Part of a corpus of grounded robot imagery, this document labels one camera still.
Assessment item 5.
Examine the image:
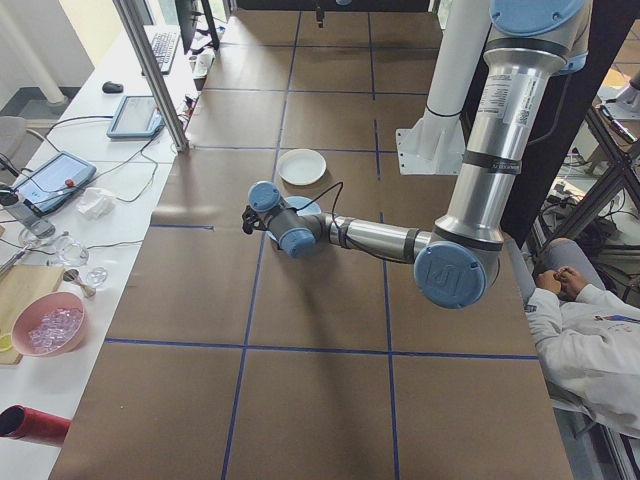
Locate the light blue plate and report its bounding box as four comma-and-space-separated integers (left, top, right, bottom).
263, 195, 324, 245

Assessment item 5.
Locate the white plate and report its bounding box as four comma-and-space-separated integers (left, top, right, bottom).
277, 148, 328, 187

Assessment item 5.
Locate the black monitor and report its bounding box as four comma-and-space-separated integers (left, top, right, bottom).
173, 0, 222, 55

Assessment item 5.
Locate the black keyboard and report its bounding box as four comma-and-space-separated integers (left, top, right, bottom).
147, 31, 182, 76

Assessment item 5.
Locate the white crumpled tissue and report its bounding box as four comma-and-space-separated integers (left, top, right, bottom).
74, 187, 117, 220

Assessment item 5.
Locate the light blue teach pendant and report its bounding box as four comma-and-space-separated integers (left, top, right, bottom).
105, 94, 166, 140
10, 151, 97, 217

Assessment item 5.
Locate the metal jigger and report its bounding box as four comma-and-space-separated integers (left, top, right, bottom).
63, 268, 97, 300

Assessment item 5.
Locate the clear glass bowl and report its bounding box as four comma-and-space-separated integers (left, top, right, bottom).
49, 234, 91, 269

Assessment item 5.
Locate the pink bowl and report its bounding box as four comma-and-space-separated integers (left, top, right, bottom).
10, 291, 89, 357

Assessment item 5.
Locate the wooden cutting board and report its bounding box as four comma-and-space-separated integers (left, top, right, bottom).
0, 263, 67, 366

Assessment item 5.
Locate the red cylinder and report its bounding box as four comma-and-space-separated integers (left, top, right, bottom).
0, 403, 74, 449

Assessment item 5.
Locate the person in white shirt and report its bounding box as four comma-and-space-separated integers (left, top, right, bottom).
504, 235, 640, 439

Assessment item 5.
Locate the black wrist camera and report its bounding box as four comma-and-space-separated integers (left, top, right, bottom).
241, 202, 261, 236

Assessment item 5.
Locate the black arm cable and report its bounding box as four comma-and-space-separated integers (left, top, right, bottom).
297, 180, 351, 246

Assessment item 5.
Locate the white pedestal column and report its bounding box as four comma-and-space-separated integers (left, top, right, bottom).
394, 0, 494, 176

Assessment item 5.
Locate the aluminium profile post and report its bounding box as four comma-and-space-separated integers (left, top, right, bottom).
112, 0, 191, 153

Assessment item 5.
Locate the metal frame bar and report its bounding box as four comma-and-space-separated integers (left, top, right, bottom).
589, 104, 640, 176

